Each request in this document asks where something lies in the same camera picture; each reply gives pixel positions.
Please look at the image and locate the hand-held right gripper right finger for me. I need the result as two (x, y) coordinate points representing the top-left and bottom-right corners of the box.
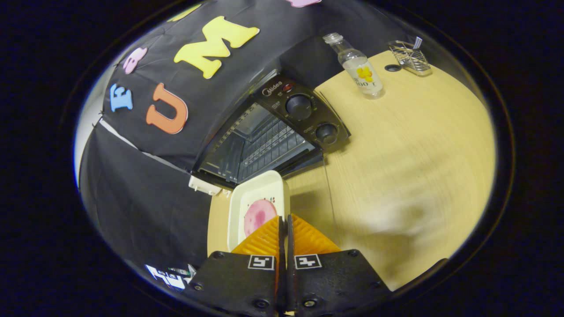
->
(286, 214), (393, 317)

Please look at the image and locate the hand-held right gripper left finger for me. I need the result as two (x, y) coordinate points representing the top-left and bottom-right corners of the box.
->
(183, 215), (285, 317)

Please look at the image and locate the pink ham slice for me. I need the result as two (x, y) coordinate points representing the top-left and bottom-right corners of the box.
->
(244, 199), (278, 238)

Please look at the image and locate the white square plate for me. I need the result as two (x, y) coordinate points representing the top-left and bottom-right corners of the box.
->
(227, 170), (291, 251)

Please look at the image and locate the black electric oven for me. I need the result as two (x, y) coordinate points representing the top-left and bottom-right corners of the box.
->
(192, 68), (353, 234)

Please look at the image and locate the black oven knob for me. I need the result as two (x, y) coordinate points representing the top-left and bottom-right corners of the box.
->
(286, 94), (314, 122)
(315, 122), (340, 145)

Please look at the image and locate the white blue printed object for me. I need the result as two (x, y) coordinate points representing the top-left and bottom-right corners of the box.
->
(145, 263), (197, 291)

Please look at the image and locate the black backdrop cloth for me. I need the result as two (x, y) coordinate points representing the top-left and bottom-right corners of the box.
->
(79, 0), (419, 282)

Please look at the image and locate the clear glass bottle yellow label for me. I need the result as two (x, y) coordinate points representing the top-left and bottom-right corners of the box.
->
(323, 32), (385, 100)

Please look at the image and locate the metal oven wire rack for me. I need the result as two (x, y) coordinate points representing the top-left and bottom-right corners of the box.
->
(238, 125), (315, 177)

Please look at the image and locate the metal wire holder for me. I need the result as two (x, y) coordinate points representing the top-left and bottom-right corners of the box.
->
(388, 40), (433, 77)

